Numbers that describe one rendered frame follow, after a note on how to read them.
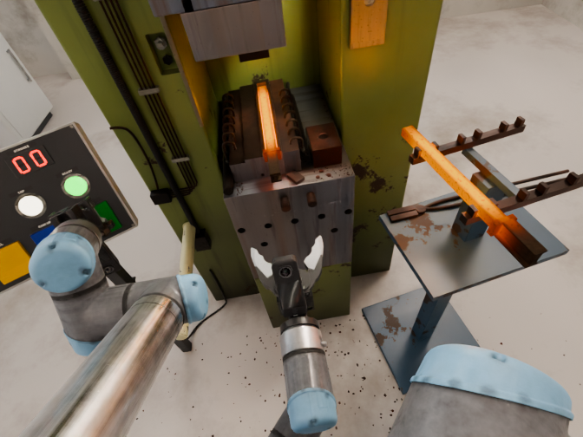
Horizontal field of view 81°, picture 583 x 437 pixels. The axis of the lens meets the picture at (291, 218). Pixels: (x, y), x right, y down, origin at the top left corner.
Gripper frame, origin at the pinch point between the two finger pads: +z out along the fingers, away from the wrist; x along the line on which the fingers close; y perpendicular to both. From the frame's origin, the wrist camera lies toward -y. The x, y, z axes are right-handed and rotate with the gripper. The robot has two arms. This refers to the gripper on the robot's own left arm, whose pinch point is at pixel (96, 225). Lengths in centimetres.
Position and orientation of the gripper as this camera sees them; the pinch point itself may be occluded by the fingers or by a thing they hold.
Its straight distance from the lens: 89.6
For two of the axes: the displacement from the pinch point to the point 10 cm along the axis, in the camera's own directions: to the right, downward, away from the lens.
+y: -3.7, -8.6, -3.6
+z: -4.1, -2.0, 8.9
